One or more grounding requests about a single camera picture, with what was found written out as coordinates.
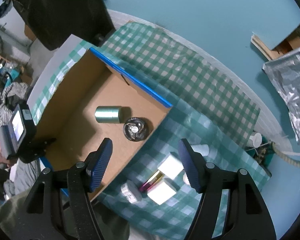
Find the white square adapter box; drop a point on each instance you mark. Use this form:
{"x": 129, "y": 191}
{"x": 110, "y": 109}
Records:
{"x": 161, "y": 192}

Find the round black fan disc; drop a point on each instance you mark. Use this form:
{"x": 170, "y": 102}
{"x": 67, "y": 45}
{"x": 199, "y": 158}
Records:
{"x": 136, "y": 129}

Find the silver foil sheet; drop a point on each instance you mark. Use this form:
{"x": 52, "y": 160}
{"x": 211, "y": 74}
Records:
{"x": 284, "y": 75}

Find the cardboard pieces stack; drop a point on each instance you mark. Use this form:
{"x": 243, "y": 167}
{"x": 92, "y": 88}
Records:
{"x": 269, "y": 54}

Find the white cup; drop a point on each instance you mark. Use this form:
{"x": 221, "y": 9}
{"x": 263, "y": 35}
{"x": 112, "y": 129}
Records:
{"x": 255, "y": 140}

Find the green checkered tablecloth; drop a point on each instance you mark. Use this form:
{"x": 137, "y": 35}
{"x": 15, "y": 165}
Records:
{"x": 207, "y": 109}

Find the green metallic cylinder can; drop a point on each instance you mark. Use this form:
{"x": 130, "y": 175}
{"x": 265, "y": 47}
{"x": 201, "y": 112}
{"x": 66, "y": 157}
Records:
{"x": 108, "y": 114}

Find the striped cloth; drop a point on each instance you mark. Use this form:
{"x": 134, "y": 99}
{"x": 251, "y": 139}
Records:
{"x": 10, "y": 96}

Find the blue-edged cardboard box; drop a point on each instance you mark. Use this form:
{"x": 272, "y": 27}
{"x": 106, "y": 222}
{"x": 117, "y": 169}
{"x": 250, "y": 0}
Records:
{"x": 69, "y": 116}

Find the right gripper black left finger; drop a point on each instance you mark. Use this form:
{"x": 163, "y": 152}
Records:
{"x": 43, "y": 206}

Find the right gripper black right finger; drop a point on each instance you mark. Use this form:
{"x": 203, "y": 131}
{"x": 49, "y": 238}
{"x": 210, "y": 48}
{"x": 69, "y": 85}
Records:
{"x": 247, "y": 216}

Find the white oval case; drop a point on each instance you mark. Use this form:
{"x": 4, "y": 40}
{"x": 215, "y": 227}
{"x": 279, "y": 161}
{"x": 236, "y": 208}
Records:
{"x": 131, "y": 192}

